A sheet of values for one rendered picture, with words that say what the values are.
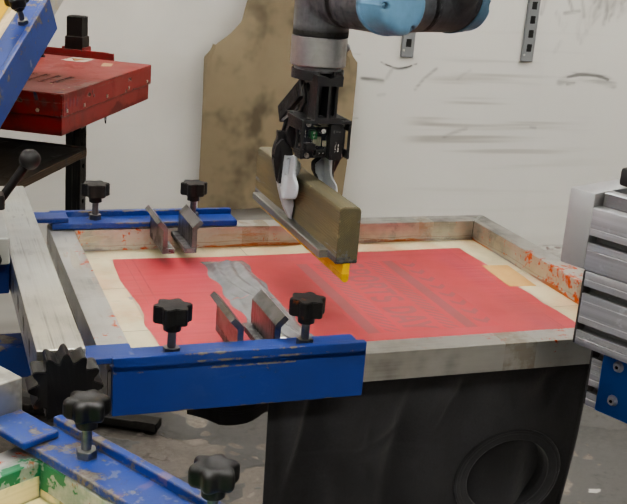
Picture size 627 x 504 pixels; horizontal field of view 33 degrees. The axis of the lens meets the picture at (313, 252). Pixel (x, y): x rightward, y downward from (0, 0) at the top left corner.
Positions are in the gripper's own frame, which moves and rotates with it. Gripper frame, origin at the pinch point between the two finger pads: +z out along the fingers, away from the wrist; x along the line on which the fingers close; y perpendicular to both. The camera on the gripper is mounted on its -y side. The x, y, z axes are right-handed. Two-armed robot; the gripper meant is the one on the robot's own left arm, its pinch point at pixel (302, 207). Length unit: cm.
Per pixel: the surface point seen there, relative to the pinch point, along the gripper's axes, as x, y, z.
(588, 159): 191, -200, 38
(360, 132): 94, -200, 28
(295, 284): 2.0, -5.8, 13.7
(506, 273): 38.9, -6.5, 13.6
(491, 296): 30.6, 3.5, 13.7
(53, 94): -24, -87, -1
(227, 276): -7.6, -9.7, 13.3
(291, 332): -5.6, 14.4, 13.0
